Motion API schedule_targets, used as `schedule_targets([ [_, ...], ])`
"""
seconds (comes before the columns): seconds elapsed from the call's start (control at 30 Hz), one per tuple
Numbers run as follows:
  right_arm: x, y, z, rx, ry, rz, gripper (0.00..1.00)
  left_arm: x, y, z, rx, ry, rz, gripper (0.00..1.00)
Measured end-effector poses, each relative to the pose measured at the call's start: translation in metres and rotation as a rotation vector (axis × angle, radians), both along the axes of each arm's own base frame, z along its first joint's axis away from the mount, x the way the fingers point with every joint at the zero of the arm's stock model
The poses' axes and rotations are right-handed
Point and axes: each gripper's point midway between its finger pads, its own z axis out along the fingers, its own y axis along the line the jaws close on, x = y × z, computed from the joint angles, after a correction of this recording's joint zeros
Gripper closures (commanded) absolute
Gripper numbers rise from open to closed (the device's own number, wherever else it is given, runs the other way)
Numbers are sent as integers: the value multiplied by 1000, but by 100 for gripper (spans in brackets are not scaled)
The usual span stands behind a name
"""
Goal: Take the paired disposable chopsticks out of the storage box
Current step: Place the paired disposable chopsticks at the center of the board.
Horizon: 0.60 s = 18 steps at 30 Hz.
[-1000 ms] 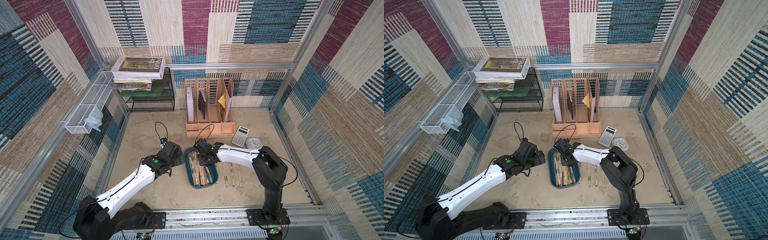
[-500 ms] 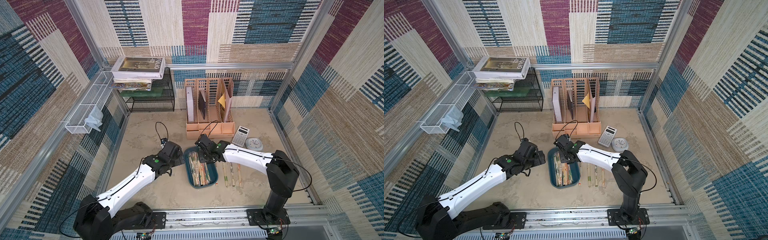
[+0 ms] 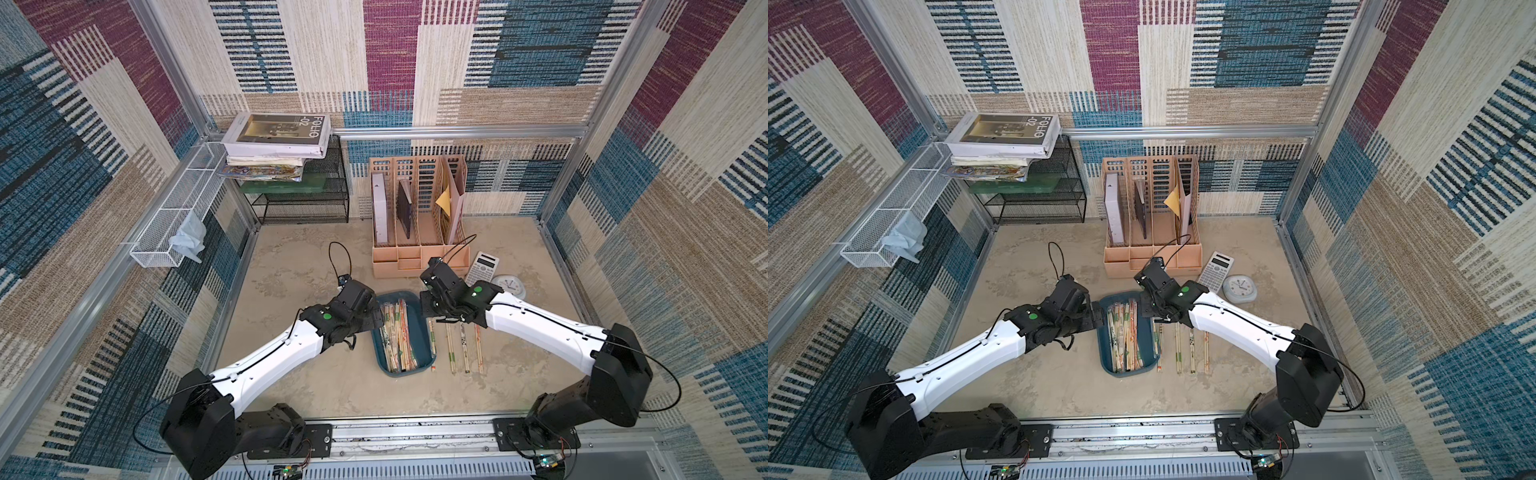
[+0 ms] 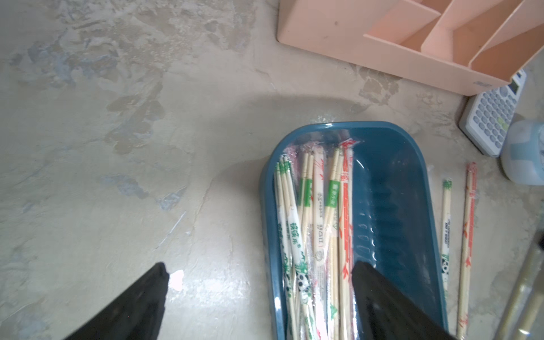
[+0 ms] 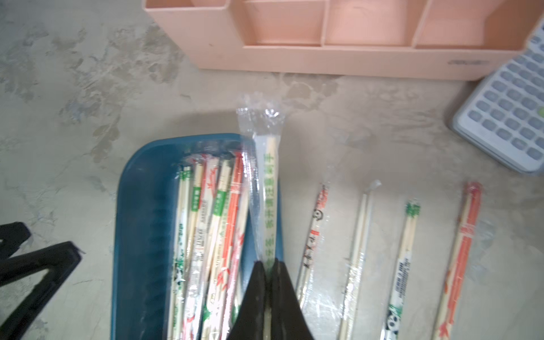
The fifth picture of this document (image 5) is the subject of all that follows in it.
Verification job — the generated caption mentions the green panda chopsticks pair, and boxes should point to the green panda chopsticks pair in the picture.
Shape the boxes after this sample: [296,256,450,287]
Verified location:
[381,200,421,340]

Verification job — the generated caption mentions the pink desk file organizer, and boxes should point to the pink desk file organizer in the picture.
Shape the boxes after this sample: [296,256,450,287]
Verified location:
[143,0,543,81]

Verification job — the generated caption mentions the plain chopsticks pair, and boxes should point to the plain chopsticks pair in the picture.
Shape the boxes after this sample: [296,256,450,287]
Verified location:
[337,180,381,339]

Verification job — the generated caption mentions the red striped chopsticks pair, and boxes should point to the red striped chopsticks pair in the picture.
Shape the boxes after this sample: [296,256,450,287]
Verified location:
[432,181,483,339]

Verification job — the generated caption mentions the white grey calculator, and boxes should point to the white grey calculator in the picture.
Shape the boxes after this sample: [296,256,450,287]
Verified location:
[451,23,543,175]

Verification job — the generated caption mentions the green text chopsticks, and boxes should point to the green text chopsticks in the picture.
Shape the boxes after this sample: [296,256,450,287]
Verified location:
[237,92,286,275]

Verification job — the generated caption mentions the red striped chopsticks in tray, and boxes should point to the red striped chopsticks in tray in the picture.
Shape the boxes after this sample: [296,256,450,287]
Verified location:
[210,152,248,339]

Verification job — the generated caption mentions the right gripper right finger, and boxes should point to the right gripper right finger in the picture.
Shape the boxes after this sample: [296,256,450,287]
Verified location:
[269,259,314,340]

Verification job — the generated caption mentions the red leaf chopsticks in tray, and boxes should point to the red leaf chopsticks in tray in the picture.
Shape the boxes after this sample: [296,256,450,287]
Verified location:
[182,154,219,339]

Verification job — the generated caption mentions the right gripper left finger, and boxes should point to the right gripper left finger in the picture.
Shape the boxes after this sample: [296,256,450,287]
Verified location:
[228,262,268,340]

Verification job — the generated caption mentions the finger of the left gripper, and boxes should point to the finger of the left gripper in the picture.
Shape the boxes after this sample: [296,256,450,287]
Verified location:
[1,222,82,339]

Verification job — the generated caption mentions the red panda chopsticks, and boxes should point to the red panda chopsticks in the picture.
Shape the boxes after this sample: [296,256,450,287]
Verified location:
[296,183,330,310]

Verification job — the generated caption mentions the teal plastic storage tray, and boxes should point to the teal plastic storage tray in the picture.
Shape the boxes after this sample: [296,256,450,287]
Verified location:
[110,132,285,340]

